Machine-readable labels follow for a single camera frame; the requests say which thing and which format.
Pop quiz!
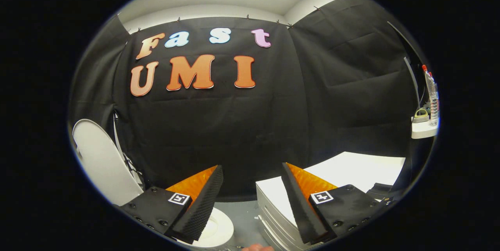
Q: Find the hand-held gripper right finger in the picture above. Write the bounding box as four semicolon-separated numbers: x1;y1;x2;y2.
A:
281;162;395;244

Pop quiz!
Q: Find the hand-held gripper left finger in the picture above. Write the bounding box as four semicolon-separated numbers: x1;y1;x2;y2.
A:
119;165;224;244

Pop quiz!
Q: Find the white toilet bowl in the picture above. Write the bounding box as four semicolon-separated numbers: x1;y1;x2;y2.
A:
178;207;235;248

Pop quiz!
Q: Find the white drawer cabinet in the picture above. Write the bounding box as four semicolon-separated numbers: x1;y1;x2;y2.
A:
256;151;407;251

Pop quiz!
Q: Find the black backdrop cloth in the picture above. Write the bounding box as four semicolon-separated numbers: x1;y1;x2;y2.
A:
68;0;420;201

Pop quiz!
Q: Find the white shelf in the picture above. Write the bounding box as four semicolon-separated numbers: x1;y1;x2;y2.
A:
411;120;440;139

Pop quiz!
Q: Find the clear plastic water bottle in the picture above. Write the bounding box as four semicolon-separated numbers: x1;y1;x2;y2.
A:
422;65;439;126

